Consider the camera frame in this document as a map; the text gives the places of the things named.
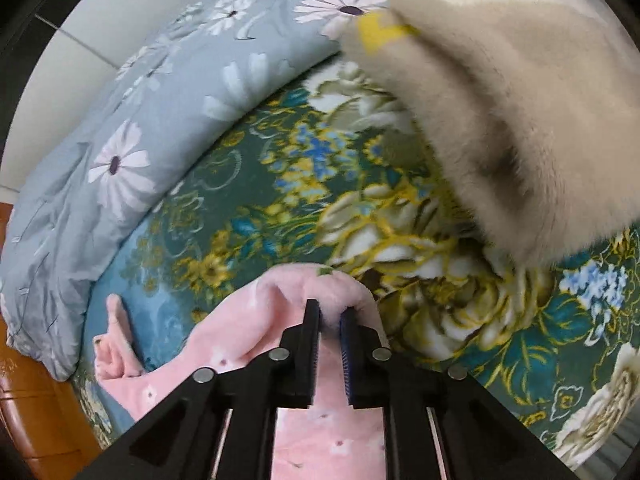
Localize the pink fleece floral garment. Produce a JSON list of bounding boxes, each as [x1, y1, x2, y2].
[[93, 263, 386, 479]]

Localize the green floral bed blanket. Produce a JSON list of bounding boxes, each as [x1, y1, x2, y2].
[[74, 58, 639, 479]]

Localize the beige fluffy garment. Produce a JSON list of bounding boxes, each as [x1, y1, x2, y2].
[[341, 0, 639, 264]]

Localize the grey daisy print quilt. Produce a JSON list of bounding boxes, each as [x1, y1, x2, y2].
[[1, 0, 386, 382]]

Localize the orange wooden bed frame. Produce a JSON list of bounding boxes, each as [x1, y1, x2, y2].
[[0, 201, 104, 480]]

